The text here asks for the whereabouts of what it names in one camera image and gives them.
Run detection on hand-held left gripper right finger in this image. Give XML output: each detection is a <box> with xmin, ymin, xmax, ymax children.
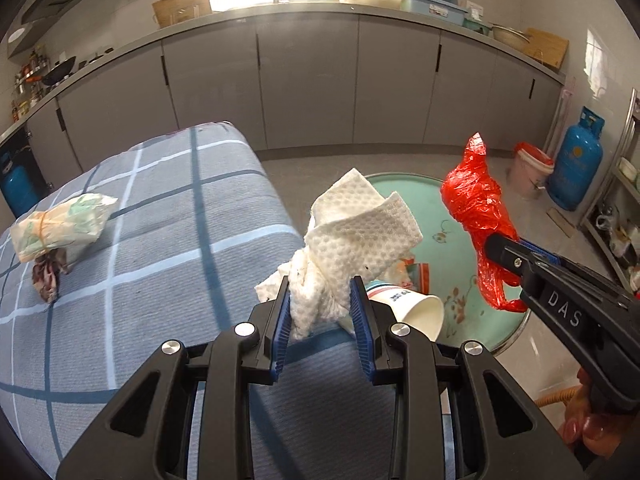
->
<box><xmin>350</xmin><ymin>275</ymin><xmax>587</xmax><ymax>480</ymax></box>

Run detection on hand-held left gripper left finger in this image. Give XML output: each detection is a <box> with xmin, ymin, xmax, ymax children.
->
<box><xmin>56</xmin><ymin>275</ymin><xmax>293</xmax><ymax>480</ymax></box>

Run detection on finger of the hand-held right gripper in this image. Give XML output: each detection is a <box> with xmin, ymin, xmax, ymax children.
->
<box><xmin>484</xmin><ymin>232</ymin><xmax>544</xmax><ymax>295</ymax></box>
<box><xmin>520</xmin><ymin>240</ymin><xmax>564</xmax><ymax>267</ymax></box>

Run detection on striped paper cup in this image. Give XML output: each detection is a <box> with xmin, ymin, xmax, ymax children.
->
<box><xmin>340</xmin><ymin>280</ymin><xmax>445</xmax><ymax>346</ymax></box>

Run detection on red plastic bag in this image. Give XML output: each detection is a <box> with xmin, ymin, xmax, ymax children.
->
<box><xmin>440</xmin><ymin>131</ymin><xmax>531</xmax><ymax>314</ymax></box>

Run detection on white paper towel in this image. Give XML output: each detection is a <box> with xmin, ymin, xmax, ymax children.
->
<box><xmin>254</xmin><ymin>167</ymin><xmax>424</xmax><ymax>342</ymax></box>

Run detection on green enamel basin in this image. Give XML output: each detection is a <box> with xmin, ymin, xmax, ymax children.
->
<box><xmin>305</xmin><ymin>172</ymin><xmax>532</xmax><ymax>357</ymax></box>

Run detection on person's right hand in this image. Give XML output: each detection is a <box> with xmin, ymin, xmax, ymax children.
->
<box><xmin>562</xmin><ymin>367</ymin><xmax>627</xmax><ymax>457</ymax></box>

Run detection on wooden board piece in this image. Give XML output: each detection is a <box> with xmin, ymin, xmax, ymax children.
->
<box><xmin>546</xmin><ymin>207</ymin><xmax>574</xmax><ymax>237</ymax></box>

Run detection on orange white snack wrapper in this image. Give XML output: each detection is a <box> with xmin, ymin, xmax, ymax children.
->
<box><xmin>397</xmin><ymin>256</ymin><xmax>432</xmax><ymax>295</ymax></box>

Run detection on red lid plastic bucket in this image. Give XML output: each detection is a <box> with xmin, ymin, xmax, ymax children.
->
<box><xmin>506</xmin><ymin>141</ymin><xmax>555</xmax><ymax>200</ymax></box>

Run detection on light blue gas cylinder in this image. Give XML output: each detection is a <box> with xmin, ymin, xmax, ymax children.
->
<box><xmin>545</xmin><ymin>106</ymin><xmax>607</xmax><ymax>212</ymax></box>

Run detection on metal storage rack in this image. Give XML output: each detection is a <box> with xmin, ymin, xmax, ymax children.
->
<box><xmin>580</xmin><ymin>87</ymin><xmax>640</xmax><ymax>297</ymax></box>

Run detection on wooden cutting board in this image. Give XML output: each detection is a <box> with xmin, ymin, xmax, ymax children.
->
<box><xmin>522</xmin><ymin>27</ymin><xmax>570</xmax><ymax>72</ymax></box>

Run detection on metal basin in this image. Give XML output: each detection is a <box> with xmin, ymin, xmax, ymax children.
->
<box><xmin>490</xmin><ymin>22</ymin><xmax>534</xmax><ymax>51</ymax></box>

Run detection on dark floral wrapper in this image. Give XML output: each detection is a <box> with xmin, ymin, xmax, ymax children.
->
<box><xmin>31</xmin><ymin>247</ymin><xmax>71</xmax><ymax>305</ymax></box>

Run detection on green white crumpled packet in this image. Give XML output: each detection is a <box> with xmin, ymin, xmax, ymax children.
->
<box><xmin>10</xmin><ymin>192</ymin><xmax>120</xmax><ymax>266</ymax></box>

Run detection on grey kitchen counter cabinets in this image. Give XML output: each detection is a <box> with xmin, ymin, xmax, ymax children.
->
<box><xmin>0</xmin><ymin>0</ymin><xmax>569</xmax><ymax>202</ymax></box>

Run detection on dark blue gas cylinder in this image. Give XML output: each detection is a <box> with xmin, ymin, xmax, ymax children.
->
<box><xmin>0</xmin><ymin>145</ymin><xmax>49</xmax><ymax>219</ymax></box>

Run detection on gas stove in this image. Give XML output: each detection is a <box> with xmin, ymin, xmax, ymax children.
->
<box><xmin>75</xmin><ymin>47</ymin><xmax>116</xmax><ymax>69</ymax></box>

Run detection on black wok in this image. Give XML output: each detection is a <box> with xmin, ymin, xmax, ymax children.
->
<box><xmin>27</xmin><ymin>56</ymin><xmax>78</xmax><ymax>86</ymax></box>

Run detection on group of seasoning bottles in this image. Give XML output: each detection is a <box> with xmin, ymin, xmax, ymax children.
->
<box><xmin>10</xmin><ymin>45</ymin><xmax>51</xmax><ymax>124</ymax></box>

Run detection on orange corrugated hose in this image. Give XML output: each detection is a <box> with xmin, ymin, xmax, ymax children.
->
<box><xmin>537</xmin><ymin>385</ymin><xmax>584</xmax><ymax>410</ymax></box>

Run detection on white wall pipe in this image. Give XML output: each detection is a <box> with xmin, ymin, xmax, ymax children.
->
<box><xmin>543</xmin><ymin>87</ymin><xmax>574</xmax><ymax>159</ymax></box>

